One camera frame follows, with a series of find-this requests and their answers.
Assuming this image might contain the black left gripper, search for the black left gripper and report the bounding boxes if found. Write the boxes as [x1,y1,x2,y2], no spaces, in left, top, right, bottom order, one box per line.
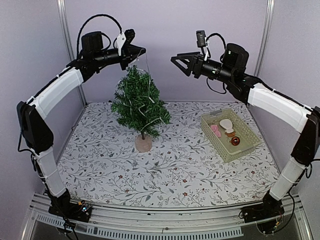
[94,44,147,70]

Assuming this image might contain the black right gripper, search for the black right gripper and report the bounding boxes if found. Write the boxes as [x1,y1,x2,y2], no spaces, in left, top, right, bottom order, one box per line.
[171,51,235,84]

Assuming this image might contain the small green christmas tree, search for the small green christmas tree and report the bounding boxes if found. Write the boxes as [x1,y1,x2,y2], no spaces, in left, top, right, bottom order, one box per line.
[110,65,172,141]

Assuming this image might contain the clear string light garland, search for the clear string light garland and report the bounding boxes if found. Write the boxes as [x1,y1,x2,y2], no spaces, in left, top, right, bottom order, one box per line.
[116,48,171,131]

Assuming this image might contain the cream balloon ornament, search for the cream balloon ornament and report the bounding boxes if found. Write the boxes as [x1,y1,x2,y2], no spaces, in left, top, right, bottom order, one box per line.
[219,118,236,137]

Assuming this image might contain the pale round tree base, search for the pale round tree base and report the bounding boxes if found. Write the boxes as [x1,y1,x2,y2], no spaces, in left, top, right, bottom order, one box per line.
[134,134,152,153]

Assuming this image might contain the red ball ornament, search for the red ball ornament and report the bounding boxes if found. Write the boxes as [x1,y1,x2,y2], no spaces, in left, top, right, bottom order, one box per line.
[230,136,241,146]

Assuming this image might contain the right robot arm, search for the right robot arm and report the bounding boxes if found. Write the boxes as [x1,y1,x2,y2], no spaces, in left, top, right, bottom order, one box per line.
[170,43,320,218]

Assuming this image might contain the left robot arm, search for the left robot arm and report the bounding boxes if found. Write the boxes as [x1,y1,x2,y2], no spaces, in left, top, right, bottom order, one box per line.
[16,29,146,217]

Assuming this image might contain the pink bow ornament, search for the pink bow ornament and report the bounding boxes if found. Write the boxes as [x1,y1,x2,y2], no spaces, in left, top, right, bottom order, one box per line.
[210,124,222,138]

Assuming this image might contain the cream perforated plastic basket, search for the cream perforated plastic basket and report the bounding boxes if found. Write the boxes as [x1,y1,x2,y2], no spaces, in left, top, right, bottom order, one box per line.
[200,108,261,163]

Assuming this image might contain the floral patterned table mat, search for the floral patterned table mat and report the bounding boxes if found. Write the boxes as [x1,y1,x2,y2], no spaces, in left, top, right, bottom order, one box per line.
[58,102,279,208]

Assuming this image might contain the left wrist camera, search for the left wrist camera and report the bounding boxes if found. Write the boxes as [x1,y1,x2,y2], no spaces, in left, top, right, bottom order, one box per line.
[115,28,136,56]

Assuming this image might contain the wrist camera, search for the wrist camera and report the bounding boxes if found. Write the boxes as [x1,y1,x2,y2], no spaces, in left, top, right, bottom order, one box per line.
[115,28,136,56]
[196,30,211,61]

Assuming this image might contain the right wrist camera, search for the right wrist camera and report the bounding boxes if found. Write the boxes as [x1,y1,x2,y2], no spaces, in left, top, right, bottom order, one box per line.
[196,30,211,61]

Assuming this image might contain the left black cable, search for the left black cable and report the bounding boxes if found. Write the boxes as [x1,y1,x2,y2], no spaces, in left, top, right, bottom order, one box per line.
[75,14,124,61]

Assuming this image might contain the black cable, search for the black cable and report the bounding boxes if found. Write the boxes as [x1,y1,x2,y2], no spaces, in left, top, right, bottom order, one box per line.
[205,32,228,95]
[75,14,124,61]

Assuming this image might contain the right black cable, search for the right black cable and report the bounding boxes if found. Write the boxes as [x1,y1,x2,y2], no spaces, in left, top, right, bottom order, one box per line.
[205,32,228,95]

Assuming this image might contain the left aluminium frame post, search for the left aluminium frame post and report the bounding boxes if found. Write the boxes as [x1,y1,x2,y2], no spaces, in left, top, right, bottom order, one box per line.
[56,0,87,106]

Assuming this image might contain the aluminium frame post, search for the aluminium frame post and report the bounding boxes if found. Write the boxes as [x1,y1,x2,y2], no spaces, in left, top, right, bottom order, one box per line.
[253,0,275,77]
[56,0,87,106]

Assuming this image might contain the right aluminium frame post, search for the right aluminium frame post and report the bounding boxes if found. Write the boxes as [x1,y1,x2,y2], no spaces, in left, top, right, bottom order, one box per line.
[253,0,275,77]

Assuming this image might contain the front aluminium rail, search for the front aluminium rail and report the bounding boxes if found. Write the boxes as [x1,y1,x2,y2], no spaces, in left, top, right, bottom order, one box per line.
[21,193,314,240]

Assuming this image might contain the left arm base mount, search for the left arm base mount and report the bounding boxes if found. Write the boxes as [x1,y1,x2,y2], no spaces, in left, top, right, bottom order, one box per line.
[48,197,92,223]

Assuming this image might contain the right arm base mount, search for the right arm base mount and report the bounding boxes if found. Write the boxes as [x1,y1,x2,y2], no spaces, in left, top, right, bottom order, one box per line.
[238,197,285,235]

